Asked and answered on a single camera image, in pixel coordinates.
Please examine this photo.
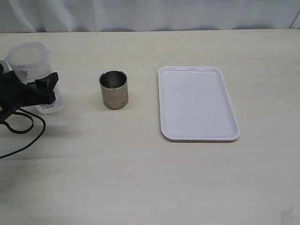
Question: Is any stainless steel cup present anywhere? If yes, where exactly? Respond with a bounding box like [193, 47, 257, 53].
[99, 70, 128, 110]

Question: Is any white plastic tray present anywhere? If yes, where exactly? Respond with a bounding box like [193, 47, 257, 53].
[157, 66, 241, 142]

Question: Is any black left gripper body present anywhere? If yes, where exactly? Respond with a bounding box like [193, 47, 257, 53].
[0, 70, 24, 124]

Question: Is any white backdrop curtain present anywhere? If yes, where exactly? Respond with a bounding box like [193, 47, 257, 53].
[0, 0, 300, 33]

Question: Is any clear plastic water pitcher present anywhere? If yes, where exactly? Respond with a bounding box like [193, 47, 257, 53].
[4, 42, 64, 115]

